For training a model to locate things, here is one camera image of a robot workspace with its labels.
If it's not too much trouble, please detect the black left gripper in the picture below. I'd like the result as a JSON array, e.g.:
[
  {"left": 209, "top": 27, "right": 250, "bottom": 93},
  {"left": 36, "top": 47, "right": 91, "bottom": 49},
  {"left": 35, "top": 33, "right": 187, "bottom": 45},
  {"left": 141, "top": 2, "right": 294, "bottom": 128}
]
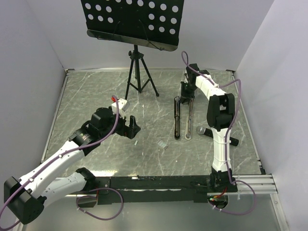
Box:
[{"left": 100, "top": 109, "right": 140, "bottom": 139}]

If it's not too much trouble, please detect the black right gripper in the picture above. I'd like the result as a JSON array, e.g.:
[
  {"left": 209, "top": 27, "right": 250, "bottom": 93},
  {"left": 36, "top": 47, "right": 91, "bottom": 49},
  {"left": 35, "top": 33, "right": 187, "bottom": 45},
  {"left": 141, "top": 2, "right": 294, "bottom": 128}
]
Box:
[{"left": 180, "top": 81, "right": 198, "bottom": 104}]

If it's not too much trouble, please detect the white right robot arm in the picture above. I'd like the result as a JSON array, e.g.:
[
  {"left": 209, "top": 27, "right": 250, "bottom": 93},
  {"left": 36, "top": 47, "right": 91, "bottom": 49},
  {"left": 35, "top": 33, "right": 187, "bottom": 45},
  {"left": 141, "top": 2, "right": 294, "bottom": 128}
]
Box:
[{"left": 180, "top": 64, "right": 235, "bottom": 192}]

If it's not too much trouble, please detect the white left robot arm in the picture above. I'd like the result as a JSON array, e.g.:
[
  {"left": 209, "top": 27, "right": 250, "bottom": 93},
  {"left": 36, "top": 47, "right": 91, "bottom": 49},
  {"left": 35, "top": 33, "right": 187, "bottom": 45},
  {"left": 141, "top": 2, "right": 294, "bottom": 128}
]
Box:
[{"left": 4, "top": 99, "right": 141, "bottom": 224}]

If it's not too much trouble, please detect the small open staple box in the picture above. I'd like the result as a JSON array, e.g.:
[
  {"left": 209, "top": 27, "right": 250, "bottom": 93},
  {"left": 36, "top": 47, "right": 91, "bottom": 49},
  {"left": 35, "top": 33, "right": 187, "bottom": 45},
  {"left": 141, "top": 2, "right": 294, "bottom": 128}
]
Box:
[{"left": 157, "top": 140, "right": 167, "bottom": 149}]

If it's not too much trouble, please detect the black microphone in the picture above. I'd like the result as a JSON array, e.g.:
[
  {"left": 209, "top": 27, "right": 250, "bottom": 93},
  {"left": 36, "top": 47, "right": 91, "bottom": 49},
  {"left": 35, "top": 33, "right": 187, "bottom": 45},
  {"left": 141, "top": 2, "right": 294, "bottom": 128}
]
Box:
[{"left": 196, "top": 126, "right": 239, "bottom": 146}]

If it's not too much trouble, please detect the black tripod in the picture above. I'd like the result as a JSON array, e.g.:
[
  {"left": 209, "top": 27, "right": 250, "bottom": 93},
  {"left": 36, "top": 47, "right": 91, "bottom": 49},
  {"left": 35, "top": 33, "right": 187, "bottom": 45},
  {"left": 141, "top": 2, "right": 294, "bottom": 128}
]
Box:
[{"left": 125, "top": 45, "right": 159, "bottom": 100}]

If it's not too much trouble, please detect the black perforated music stand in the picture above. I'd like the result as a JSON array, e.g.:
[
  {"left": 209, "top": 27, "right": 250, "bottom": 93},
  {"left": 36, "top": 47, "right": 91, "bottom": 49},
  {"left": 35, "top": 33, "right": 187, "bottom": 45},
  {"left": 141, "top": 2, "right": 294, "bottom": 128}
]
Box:
[{"left": 81, "top": 0, "right": 184, "bottom": 51}]

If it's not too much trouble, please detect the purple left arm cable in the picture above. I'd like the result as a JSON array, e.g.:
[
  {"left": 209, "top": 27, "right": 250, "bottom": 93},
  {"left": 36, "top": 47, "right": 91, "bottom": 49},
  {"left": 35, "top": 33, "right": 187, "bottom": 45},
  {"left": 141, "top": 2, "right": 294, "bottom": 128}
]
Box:
[{"left": 0, "top": 95, "right": 121, "bottom": 231}]

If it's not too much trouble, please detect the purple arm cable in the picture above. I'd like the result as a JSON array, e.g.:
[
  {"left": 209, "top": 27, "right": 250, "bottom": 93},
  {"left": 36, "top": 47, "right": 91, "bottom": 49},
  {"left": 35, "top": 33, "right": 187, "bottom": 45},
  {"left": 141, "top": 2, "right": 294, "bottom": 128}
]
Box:
[
  {"left": 180, "top": 51, "right": 242, "bottom": 186},
  {"left": 0, "top": 95, "right": 121, "bottom": 231}
]

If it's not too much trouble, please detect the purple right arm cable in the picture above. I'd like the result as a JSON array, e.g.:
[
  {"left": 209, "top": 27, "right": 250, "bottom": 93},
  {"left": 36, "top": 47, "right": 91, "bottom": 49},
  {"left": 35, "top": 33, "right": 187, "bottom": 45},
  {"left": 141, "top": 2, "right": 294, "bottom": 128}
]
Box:
[{"left": 180, "top": 51, "right": 242, "bottom": 186}]

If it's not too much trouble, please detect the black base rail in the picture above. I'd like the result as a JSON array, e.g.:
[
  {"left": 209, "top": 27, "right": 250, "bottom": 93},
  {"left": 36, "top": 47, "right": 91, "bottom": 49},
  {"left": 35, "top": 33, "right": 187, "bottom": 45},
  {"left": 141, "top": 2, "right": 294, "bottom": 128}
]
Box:
[{"left": 67, "top": 174, "right": 244, "bottom": 205}]

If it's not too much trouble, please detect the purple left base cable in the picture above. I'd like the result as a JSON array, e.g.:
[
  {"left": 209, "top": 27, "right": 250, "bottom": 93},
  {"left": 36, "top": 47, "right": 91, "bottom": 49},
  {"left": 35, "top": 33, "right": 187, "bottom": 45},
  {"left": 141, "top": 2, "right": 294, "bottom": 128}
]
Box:
[{"left": 76, "top": 187, "right": 125, "bottom": 220}]

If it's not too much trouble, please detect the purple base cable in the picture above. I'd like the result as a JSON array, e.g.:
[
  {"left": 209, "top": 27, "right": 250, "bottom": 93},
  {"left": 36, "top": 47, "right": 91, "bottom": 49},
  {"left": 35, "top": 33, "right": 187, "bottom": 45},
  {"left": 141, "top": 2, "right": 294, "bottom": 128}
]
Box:
[
  {"left": 76, "top": 187, "right": 125, "bottom": 220},
  {"left": 208, "top": 186, "right": 256, "bottom": 216}
]

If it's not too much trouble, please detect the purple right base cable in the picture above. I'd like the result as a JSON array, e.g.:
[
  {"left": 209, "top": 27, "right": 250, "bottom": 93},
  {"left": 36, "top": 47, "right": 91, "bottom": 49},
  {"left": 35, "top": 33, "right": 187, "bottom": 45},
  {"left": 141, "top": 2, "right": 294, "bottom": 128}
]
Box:
[{"left": 208, "top": 186, "right": 256, "bottom": 216}]

